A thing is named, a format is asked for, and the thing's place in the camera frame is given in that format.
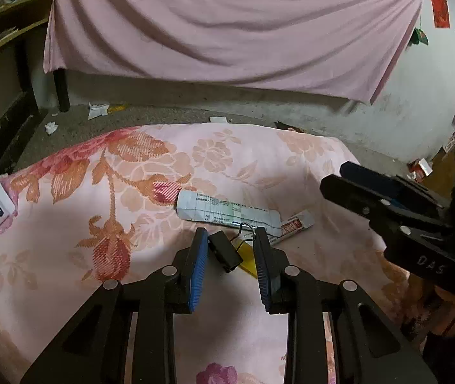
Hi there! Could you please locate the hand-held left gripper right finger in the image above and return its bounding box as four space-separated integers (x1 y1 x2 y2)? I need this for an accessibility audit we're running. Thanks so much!
252 226 438 384

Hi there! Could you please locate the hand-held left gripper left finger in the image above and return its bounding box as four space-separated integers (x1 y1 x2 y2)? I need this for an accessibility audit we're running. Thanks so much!
20 227 210 384

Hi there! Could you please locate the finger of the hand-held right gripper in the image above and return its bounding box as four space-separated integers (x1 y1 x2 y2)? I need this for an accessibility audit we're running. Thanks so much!
319 174 453 245
339 161 451 219

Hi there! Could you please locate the black binder clip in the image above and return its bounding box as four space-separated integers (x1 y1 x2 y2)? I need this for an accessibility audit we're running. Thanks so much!
207 222 258 274

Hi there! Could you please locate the yellow paper scrap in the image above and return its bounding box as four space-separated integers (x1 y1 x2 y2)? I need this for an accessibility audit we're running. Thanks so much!
237 242 258 279

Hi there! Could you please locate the red white small box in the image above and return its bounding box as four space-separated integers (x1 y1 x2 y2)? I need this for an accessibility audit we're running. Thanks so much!
407 158 435 181

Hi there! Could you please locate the red white sachet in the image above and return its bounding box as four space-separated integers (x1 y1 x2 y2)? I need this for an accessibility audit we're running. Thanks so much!
269 210 315 247

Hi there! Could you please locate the white printed receipt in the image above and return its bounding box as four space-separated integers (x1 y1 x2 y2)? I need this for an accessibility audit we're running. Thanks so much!
176 190 282 238

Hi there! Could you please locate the wooden cabinet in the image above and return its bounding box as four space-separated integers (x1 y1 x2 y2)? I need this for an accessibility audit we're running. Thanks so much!
423 147 455 201

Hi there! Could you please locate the dark printed packet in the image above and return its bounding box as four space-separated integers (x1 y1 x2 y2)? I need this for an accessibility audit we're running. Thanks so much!
274 121 305 134

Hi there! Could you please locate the pink floral blanket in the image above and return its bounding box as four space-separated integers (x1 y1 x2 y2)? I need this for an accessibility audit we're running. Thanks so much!
0 123 412 384

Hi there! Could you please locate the green red hanging ornament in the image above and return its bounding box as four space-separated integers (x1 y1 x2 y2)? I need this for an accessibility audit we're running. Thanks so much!
407 27 430 47

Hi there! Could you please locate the white crumpled wrapper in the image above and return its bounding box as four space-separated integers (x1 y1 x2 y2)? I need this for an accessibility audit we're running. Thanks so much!
87 103 110 120

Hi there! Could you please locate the pink hanging sheet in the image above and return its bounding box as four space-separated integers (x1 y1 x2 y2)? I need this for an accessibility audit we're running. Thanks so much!
43 0 426 107

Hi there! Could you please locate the black furniture leg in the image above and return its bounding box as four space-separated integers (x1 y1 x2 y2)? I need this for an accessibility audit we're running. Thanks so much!
53 67 71 113

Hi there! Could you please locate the red wall poster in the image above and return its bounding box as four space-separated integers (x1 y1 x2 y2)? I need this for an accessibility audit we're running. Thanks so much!
430 0 451 29

